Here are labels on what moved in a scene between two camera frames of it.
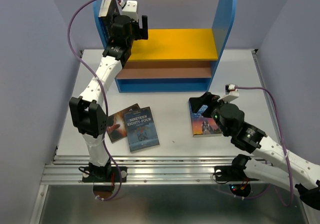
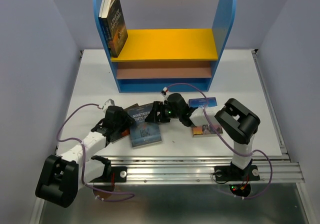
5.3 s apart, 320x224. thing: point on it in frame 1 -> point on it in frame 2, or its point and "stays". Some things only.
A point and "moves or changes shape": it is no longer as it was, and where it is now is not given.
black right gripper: [196, 102] -> [158, 106]
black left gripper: [142, 33] -> [124, 116]
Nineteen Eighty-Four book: [141, 129] moves or changes shape
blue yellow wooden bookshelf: [174, 60] stays
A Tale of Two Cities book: [105, 5] moves or changes shape
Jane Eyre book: [203, 126] stays
